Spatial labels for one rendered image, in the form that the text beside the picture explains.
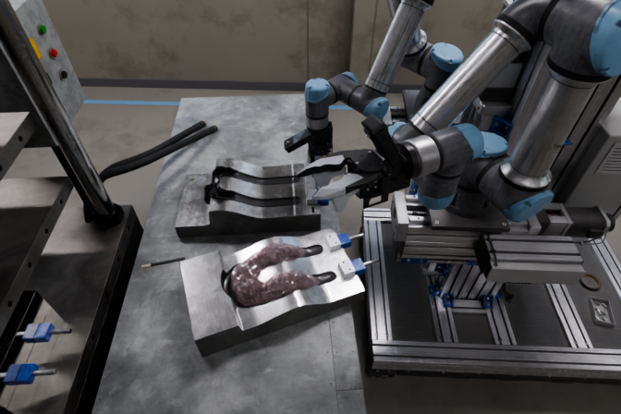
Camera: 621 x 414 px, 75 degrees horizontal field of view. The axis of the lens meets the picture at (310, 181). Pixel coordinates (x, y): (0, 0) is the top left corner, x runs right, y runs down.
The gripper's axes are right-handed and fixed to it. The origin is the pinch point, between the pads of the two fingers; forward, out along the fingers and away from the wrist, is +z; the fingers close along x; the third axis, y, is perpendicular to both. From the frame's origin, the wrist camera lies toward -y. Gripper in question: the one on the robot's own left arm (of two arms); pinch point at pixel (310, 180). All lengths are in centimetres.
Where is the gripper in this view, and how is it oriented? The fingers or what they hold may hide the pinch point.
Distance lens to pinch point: 69.8
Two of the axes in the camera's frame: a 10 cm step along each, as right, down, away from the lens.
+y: 0.6, 7.9, 6.1
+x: -3.9, -5.4, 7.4
